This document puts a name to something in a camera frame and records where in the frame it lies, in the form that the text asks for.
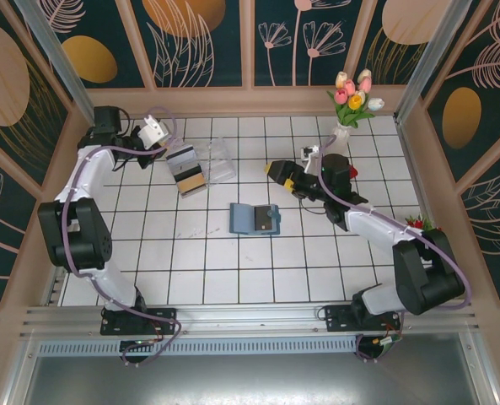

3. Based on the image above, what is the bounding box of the black credit card gold chip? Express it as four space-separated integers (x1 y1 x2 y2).
252 204 277 233

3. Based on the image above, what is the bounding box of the blue card holder wallet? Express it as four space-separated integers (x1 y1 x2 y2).
228 202 283 236

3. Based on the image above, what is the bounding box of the silver magnetic-stripe card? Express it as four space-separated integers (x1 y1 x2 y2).
165 143 202 176

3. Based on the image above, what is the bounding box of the gold magnetic-stripe card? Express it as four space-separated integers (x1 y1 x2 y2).
175 168 207 199

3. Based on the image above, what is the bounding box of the clear acrylic holder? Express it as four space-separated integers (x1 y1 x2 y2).
196 135 238 186

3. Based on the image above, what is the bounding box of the white ribbed vase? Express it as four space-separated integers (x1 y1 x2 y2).
325 121 352 156

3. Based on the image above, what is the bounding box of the artificial tulip bouquet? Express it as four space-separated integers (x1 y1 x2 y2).
325 68 385 127

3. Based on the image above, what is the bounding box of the small red flower plant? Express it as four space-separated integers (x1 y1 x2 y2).
404 213 439 232

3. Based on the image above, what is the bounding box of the grey metal panel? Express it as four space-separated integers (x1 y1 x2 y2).
4 332 499 405

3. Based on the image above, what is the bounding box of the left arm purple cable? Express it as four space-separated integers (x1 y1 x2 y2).
62 105 185 366

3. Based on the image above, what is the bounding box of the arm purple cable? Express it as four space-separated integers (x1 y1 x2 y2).
315 134 475 364
62 105 185 366

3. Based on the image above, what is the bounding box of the aluminium frame post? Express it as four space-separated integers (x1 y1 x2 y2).
15 0 107 130
395 0 470 123

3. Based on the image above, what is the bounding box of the aluminium mounting rail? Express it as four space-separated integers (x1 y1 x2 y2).
19 299 485 338

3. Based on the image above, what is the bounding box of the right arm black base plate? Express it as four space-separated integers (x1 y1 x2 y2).
324 304 402 334

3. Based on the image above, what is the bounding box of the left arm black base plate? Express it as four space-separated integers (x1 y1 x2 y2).
100 306 179 337

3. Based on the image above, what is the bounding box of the perforated grey cable duct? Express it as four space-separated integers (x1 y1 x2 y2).
36 339 360 356

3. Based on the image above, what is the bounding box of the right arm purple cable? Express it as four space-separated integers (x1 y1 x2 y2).
315 134 475 364

